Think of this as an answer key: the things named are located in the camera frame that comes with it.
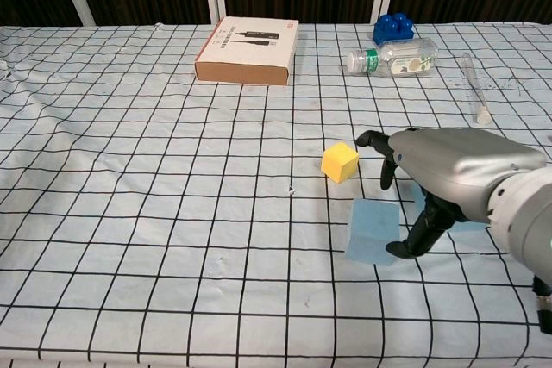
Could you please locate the clear plastic bottle green label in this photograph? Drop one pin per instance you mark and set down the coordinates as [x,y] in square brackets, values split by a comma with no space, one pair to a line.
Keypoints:
[401,60]

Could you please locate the clear test tube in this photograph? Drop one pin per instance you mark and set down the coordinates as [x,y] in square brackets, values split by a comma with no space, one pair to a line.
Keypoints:
[474,88]

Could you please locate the blue toy building block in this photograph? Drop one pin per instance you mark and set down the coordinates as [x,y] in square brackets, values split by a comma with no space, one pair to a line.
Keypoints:
[392,29]

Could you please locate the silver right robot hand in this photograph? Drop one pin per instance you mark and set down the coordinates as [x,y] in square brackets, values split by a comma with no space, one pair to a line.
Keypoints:
[453,157]

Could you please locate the white-topped cardboard box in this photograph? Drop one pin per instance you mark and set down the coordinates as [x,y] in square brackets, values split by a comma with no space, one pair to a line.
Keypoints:
[250,47]

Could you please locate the white black-grid tablecloth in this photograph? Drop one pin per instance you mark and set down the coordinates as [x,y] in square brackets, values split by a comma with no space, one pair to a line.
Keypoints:
[172,213]

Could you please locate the yellow foam cube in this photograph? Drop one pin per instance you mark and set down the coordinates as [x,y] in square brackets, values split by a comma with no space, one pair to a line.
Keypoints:
[338,163]

